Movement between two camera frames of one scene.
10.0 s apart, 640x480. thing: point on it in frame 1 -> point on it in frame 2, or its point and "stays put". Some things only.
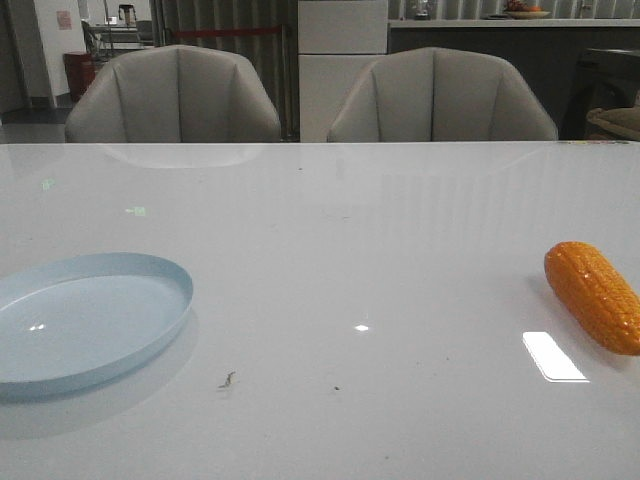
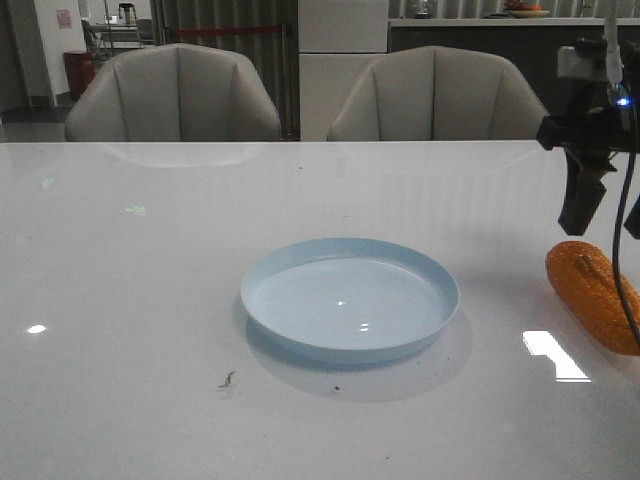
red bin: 81,69 stays put
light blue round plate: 76,319 -> 348,300
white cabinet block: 338,41 stays put
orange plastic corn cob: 600,297 stays put
